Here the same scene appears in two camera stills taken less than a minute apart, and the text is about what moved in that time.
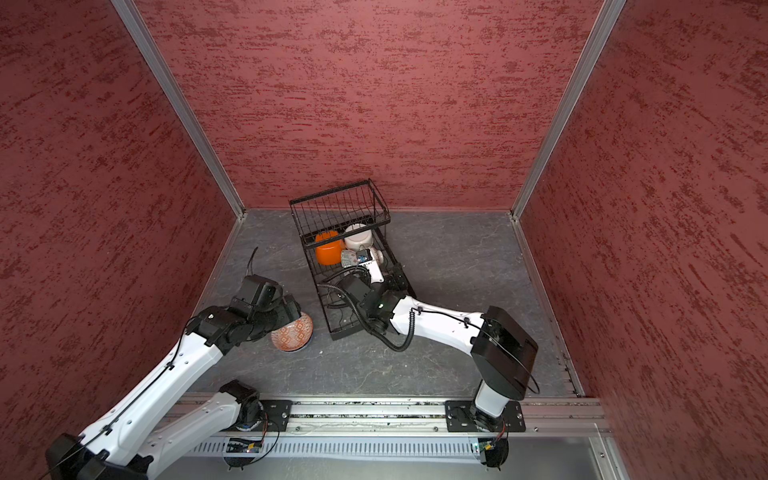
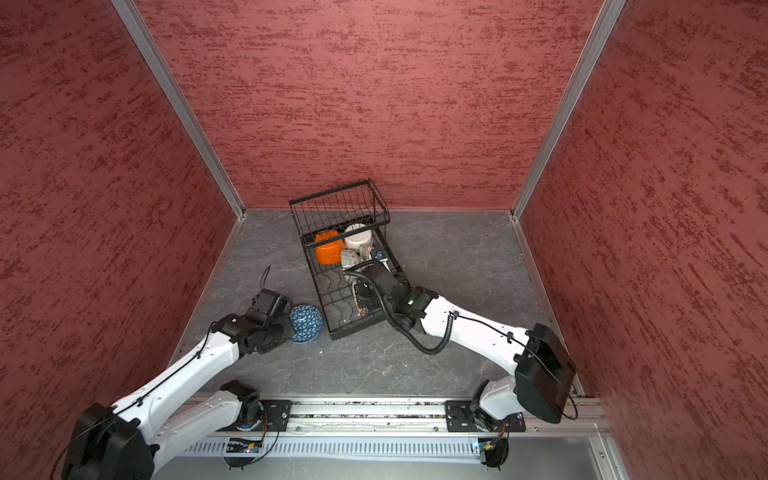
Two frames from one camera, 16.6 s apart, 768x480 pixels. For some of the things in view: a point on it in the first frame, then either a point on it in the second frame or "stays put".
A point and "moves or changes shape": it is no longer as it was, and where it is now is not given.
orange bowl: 329,255 stays put
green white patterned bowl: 349,258 stays put
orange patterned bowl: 294,336 moves or changes shape
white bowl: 364,238 stays put
